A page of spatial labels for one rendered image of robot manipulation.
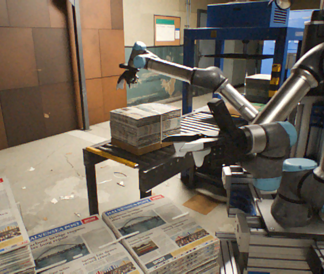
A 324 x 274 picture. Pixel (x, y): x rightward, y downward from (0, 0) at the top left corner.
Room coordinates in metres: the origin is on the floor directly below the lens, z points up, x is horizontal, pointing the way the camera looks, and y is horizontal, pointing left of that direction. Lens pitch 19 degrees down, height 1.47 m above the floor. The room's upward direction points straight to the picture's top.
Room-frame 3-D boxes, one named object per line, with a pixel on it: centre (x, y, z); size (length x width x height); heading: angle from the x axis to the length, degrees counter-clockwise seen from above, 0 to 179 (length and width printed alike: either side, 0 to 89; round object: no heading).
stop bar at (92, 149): (1.57, 0.30, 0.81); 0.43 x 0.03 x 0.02; 50
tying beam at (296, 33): (2.85, -0.78, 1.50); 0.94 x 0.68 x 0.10; 50
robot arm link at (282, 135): (0.75, -0.30, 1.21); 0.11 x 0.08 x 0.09; 111
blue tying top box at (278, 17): (2.85, -0.78, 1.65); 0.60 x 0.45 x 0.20; 50
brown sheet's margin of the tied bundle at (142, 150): (1.75, 0.18, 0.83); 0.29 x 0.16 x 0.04; 44
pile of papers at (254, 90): (3.29, -1.15, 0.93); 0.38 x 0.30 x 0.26; 140
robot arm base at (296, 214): (0.97, -0.50, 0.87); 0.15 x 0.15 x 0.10
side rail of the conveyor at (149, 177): (1.91, -0.32, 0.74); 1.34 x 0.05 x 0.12; 140
